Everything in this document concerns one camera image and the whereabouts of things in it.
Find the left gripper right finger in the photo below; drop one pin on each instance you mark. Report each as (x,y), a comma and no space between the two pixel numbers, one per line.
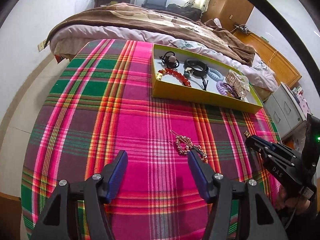
(257,218)

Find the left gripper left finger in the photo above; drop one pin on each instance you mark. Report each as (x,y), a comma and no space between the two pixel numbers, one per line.
(59,217)

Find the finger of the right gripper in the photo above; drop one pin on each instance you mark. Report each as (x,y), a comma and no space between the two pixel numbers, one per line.
(280,162)
(258,144)

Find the black wrist band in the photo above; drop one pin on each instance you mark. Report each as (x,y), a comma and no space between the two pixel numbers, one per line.
(195,67)

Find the red bead bracelet gold charms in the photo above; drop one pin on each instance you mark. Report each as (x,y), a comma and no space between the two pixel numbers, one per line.
(167,71)

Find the right hand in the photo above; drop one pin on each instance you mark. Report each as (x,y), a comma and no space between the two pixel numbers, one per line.
(300,204)

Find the grey drawer cabinet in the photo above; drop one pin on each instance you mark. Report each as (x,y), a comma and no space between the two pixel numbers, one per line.
(285,112)

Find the clear acrylic hair claw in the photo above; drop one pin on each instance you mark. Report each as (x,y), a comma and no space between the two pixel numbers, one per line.
(239,82)

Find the wooden headboard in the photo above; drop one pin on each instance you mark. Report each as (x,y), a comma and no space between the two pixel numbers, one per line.
(284,70)

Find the pink plaid tablecloth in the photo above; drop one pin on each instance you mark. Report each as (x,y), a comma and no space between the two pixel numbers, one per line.
(102,104)

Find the yellow-green shallow tray box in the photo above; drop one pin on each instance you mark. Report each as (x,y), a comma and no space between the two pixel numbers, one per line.
(191,88)

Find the brown fleece blanket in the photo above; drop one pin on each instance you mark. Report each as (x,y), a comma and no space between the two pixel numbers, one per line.
(134,17)

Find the wooden wardrobe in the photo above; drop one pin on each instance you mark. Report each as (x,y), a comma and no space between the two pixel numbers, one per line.
(229,12)

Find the dark clothes pile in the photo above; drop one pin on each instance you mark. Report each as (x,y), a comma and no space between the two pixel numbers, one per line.
(188,12)

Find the black office chair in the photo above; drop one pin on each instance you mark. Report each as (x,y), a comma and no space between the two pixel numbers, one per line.
(155,4)

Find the black hair tie pink bead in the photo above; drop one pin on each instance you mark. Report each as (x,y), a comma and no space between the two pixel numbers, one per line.
(169,60)

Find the wall socket plate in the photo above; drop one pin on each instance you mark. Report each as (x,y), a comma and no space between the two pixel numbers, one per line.
(41,45)

